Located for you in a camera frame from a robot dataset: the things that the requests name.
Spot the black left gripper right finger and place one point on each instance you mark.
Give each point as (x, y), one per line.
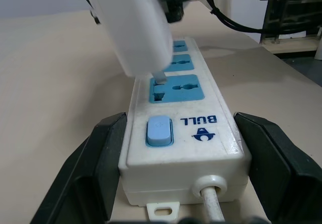
(281, 168)

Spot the white charger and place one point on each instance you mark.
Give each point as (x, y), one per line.
(135, 32)

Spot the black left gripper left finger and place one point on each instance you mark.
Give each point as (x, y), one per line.
(83, 173)

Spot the white power strip blue sockets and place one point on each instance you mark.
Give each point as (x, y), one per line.
(201, 146)

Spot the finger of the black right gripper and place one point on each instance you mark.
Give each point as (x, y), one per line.
(88, 5)

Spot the beige wooden board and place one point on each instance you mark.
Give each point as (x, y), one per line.
(291, 45)

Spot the dark metal rack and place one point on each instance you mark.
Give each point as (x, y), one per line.
(291, 10)

